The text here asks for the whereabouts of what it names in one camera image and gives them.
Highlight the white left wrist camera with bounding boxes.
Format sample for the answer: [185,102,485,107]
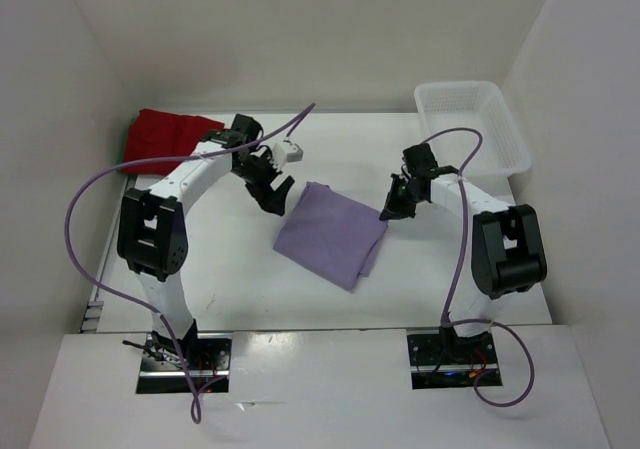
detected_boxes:
[272,139,304,169]

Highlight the white plastic bin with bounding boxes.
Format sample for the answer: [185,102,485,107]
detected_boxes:
[414,81,532,178]

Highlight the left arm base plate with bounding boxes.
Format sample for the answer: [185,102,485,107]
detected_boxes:
[136,333,232,395]

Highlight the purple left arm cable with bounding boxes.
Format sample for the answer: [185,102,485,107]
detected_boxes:
[65,101,317,425]

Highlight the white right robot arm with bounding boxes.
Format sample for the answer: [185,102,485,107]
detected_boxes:
[380,166,548,362]

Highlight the green t shirt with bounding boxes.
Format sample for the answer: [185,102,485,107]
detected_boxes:
[116,116,137,165]

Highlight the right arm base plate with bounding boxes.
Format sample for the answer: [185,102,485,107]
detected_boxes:
[406,329,502,390]

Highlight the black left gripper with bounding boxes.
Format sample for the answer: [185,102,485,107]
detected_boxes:
[231,149,293,216]

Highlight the lavender t shirt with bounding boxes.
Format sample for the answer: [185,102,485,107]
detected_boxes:
[273,182,388,292]

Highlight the red t shirt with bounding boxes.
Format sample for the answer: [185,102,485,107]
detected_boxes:
[122,109,224,163]

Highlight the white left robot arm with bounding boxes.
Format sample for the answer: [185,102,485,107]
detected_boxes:
[117,114,294,369]

